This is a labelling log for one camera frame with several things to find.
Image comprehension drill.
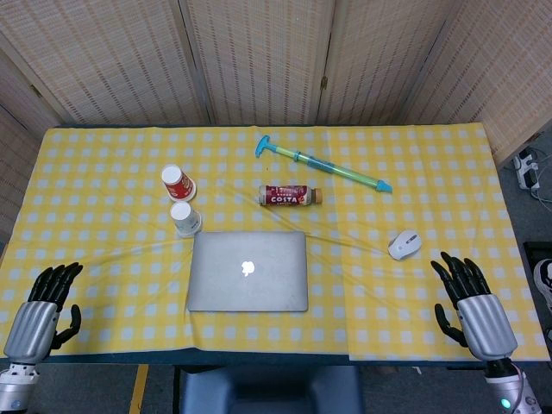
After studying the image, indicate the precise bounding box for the white black sneaker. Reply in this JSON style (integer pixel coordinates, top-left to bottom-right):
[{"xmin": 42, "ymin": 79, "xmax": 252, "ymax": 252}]
[{"xmin": 533, "ymin": 258, "xmax": 552, "ymax": 311}]

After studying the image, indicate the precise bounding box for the white paper cup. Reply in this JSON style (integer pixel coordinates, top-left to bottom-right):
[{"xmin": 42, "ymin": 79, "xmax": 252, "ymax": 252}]
[{"xmin": 169, "ymin": 201, "xmax": 203, "ymax": 239}]

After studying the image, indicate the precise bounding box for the yellow floor tape strip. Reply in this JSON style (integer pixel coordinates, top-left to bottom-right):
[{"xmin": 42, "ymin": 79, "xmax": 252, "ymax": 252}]
[{"xmin": 129, "ymin": 364, "xmax": 150, "ymax": 414}]

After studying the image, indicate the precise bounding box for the white computer mouse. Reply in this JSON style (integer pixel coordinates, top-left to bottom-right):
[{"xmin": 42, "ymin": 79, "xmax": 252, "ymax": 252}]
[{"xmin": 386, "ymin": 229, "xmax": 422, "ymax": 261}]

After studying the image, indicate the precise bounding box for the woven folding screen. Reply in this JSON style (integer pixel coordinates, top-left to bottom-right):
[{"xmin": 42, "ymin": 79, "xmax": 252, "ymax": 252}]
[{"xmin": 0, "ymin": 0, "xmax": 552, "ymax": 255}]

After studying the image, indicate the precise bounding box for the silver laptop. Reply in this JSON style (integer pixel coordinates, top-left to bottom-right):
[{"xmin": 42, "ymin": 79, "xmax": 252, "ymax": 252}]
[{"xmin": 186, "ymin": 230, "xmax": 310, "ymax": 313}]

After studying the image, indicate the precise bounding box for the green blue water pump toy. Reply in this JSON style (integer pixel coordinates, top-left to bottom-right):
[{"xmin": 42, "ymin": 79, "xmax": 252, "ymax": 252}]
[{"xmin": 254, "ymin": 135, "xmax": 394, "ymax": 195}]

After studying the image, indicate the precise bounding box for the Costa coffee bottle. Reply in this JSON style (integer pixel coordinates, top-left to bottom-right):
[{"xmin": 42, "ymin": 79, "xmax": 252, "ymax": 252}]
[{"xmin": 257, "ymin": 184, "xmax": 324, "ymax": 207}]

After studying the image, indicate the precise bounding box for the red paper cup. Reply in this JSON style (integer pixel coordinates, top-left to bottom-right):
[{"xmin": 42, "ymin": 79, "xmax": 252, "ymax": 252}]
[{"xmin": 160, "ymin": 164, "xmax": 198, "ymax": 203}]

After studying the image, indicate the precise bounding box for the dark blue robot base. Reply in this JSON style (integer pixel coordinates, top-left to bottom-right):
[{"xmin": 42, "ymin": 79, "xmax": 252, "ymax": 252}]
[{"xmin": 179, "ymin": 366, "xmax": 366, "ymax": 414}]

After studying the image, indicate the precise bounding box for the white power strip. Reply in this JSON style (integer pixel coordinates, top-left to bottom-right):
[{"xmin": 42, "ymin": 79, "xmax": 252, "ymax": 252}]
[{"xmin": 512, "ymin": 148, "xmax": 543, "ymax": 191}]

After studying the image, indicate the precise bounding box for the yellow checkered tablecloth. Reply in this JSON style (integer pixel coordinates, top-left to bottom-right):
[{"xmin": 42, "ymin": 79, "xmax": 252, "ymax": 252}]
[{"xmin": 0, "ymin": 122, "xmax": 551, "ymax": 362}]

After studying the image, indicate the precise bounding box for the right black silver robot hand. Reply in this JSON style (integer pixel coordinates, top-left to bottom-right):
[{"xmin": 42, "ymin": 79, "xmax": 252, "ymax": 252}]
[{"xmin": 430, "ymin": 251, "xmax": 518, "ymax": 361}]

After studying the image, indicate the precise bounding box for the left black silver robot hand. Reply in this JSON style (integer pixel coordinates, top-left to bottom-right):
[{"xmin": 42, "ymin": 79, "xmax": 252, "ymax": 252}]
[{"xmin": 2, "ymin": 261, "xmax": 84, "ymax": 362}]

